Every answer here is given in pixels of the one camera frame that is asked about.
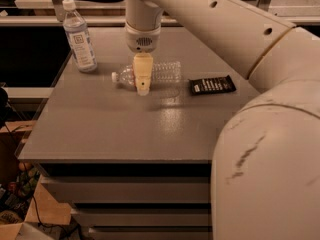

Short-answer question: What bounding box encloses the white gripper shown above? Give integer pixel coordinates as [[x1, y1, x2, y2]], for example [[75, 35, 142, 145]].
[[125, 23, 161, 96]]

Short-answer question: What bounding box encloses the clear crinkled water bottle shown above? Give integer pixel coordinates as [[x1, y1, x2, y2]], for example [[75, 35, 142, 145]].
[[111, 61, 182, 88]]

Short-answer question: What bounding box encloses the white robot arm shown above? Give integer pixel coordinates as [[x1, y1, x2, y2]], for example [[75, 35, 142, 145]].
[[126, 0, 320, 240]]

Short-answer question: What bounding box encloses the tall labelled water bottle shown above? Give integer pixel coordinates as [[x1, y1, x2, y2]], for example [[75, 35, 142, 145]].
[[62, 0, 97, 73]]

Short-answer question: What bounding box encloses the black snack bar packet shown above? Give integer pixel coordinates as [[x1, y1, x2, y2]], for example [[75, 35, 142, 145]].
[[189, 75, 236, 95]]

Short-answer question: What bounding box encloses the grey drawer cabinet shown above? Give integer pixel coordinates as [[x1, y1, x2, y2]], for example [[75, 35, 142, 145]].
[[20, 27, 256, 240]]

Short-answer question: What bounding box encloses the cardboard box left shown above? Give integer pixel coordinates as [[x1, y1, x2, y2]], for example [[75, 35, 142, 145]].
[[0, 120, 73, 240]]

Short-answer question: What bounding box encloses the metal rail frame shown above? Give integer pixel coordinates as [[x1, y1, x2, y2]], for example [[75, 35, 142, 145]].
[[1, 0, 320, 25]]

